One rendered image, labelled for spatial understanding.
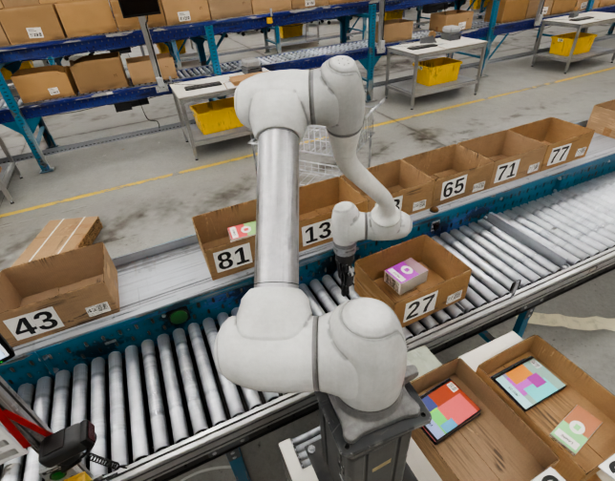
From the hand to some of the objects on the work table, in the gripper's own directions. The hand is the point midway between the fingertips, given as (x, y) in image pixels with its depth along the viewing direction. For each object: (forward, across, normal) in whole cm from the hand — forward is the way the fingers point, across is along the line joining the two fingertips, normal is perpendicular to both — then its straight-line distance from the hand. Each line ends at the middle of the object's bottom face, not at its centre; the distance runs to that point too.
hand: (345, 288), depth 162 cm
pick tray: (+10, +72, +36) cm, 81 cm away
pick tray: (+10, +67, +5) cm, 68 cm away
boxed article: (+10, +80, +37) cm, 89 cm away
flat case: (+9, +62, +37) cm, 73 cm away
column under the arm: (+10, +60, -28) cm, 67 cm away
